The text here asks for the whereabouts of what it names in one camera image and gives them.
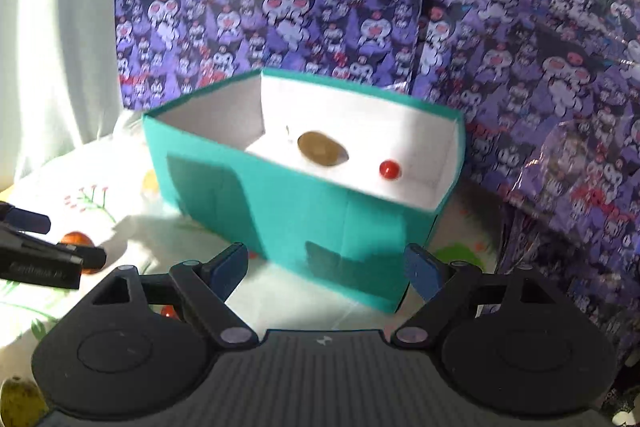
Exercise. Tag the orange mandarin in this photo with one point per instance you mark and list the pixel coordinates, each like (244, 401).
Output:
(75, 238)

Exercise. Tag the yellow speckled pear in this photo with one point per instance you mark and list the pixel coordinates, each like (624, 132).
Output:
(17, 402)

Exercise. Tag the teal cardboard box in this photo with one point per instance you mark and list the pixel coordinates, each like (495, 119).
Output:
(300, 217)

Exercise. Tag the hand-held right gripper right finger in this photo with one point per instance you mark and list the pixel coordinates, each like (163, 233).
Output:
(422, 272)

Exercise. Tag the floral white tablecloth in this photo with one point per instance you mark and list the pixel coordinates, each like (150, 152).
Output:
(100, 207)

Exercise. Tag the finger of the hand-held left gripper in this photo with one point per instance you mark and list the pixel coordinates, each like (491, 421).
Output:
(60, 252)
(27, 219)

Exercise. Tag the white cloth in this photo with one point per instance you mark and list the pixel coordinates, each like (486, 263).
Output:
(55, 32)

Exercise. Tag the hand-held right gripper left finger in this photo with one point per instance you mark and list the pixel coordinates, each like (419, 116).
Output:
(225, 269)

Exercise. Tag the red cherry tomato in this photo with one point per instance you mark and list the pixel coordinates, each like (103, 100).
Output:
(390, 170)

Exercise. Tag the brown kiwi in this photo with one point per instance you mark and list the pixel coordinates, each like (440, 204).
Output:
(322, 148)

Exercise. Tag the purple cartoon printed sheet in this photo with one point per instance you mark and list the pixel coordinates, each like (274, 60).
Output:
(500, 57)

